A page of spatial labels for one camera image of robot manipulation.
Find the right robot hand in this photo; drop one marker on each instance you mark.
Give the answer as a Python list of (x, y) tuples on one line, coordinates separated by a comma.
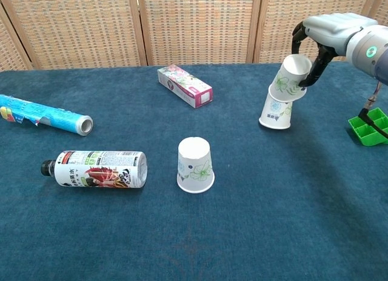
[(330, 28)]

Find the woven bamboo folding screen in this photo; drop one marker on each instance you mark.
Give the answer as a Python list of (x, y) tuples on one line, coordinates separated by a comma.
[(194, 23)]

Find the floral pink carton box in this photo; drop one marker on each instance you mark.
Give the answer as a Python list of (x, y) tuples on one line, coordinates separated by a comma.
[(185, 84)]

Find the green plastic grid tray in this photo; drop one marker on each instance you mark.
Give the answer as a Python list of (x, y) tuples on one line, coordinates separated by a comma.
[(363, 131)]

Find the blue wrapped foil roll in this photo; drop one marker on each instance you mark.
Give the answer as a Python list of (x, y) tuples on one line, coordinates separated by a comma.
[(48, 114)]

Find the white floral paper cup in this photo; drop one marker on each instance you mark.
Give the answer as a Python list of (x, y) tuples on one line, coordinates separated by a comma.
[(289, 81), (195, 166), (276, 113)]

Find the white labelled drink bottle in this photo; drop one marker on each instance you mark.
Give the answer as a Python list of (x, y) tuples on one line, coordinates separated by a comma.
[(97, 169)]

